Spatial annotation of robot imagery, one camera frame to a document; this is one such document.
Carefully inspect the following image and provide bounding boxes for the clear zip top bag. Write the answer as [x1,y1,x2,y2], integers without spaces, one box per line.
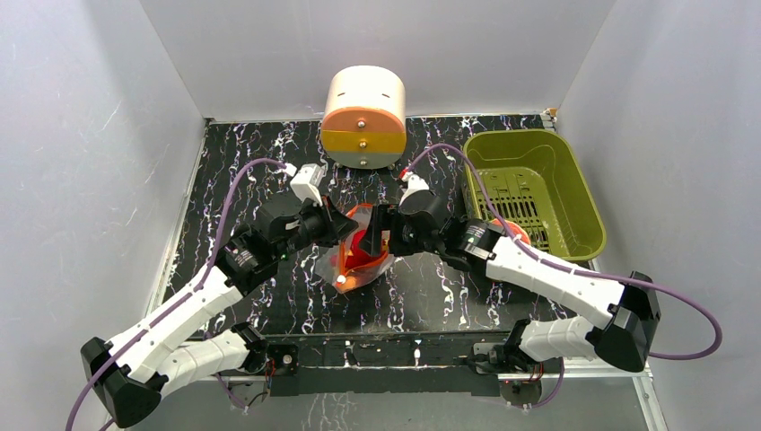
[314,203,396,294]

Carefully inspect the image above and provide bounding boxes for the round pastel drawer cabinet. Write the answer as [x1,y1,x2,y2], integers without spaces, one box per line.
[320,66,407,170]

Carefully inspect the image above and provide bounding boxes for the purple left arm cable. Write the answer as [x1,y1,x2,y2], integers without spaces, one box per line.
[65,157,299,431]

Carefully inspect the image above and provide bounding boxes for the red toy apple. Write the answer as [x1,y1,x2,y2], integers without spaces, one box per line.
[345,230,381,270]

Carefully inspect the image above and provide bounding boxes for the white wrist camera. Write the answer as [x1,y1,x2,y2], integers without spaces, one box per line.
[399,169,430,203]
[290,163,327,207]

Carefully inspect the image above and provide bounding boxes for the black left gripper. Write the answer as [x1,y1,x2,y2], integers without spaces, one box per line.
[276,194,359,261]

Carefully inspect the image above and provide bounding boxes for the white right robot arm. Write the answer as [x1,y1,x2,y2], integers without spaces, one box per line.
[355,190,660,373]

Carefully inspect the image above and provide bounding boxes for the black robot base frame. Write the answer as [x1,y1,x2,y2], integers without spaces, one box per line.
[225,323,545,400]

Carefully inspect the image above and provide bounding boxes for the toy watermelon slice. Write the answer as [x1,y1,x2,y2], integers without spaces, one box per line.
[506,220,531,245]

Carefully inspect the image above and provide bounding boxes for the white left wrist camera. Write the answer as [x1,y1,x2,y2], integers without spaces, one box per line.
[290,163,327,207]

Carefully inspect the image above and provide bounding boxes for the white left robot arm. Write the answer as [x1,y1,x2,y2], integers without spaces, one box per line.
[81,195,358,428]

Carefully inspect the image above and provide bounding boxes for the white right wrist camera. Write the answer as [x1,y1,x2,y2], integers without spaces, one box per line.
[399,169,430,203]

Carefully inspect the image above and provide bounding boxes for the olive green plastic basket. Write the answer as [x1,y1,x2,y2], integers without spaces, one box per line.
[462,129,607,262]

